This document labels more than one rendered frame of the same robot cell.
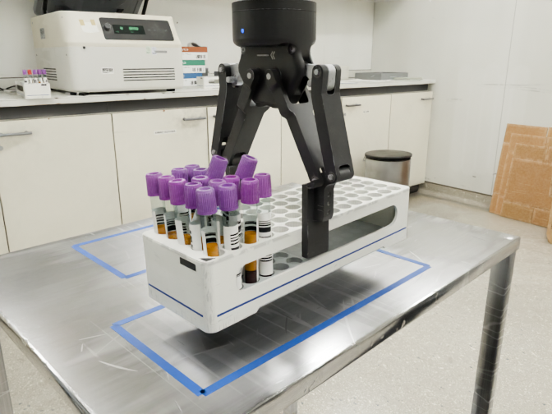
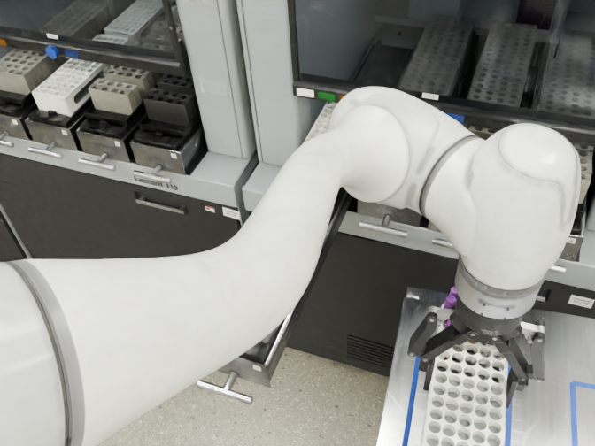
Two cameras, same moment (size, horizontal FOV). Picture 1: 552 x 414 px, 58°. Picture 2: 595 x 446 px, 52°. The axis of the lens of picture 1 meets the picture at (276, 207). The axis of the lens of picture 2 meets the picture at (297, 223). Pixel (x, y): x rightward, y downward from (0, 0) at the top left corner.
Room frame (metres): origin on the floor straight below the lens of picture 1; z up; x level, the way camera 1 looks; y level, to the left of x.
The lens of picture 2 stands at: (0.74, -0.37, 1.68)
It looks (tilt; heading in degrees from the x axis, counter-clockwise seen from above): 46 degrees down; 154
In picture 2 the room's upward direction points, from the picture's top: 5 degrees counter-clockwise
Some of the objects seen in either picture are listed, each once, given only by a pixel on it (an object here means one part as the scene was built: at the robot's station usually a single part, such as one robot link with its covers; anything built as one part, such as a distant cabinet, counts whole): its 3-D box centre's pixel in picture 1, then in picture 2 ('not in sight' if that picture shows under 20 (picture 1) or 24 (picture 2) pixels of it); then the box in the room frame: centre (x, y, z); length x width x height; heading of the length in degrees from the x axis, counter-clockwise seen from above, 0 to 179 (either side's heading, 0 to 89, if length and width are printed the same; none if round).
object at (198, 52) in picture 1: (186, 51); not in sight; (3.10, 0.54, 1.10); 0.24 x 0.13 x 0.10; 128
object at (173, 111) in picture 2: not in sight; (168, 110); (-0.46, -0.09, 0.85); 0.12 x 0.02 x 0.06; 39
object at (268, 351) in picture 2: not in sight; (298, 231); (-0.01, 0.00, 0.78); 0.73 x 0.14 x 0.09; 129
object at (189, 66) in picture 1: (182, 66); not in sight; (3.08, 0.56, 1.01); 0.23 x 0.12 x 0.08; 128
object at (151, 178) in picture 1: (162, 232); not in sight; (0.42, 0.10, 0.91); 0.02 x 0.02 x 0.11
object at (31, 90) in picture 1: (32, 89); not in sight; (2.22, 1.07, 0.93); 0.30 x 0.10 x 0.06; 33
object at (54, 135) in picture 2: not in sight; (119, 65); (-0.84, -0.10, 0.78); 0.73 x 0.14 x 0.09; 129
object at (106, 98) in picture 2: not in sight; (112, 100); (-0.57, -0.19, 0.85); 0.12 x 0.02 x 0.06; 40
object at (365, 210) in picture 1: (292, 235); (464, 407); (0.49, -0.02, 0.88); 0.30 x 0.10 x 0.06; 134
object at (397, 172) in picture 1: (387, 186); not in sight; (3.23, -0.75, 0.23); 0.38 x 0.31 x 0.46; 39
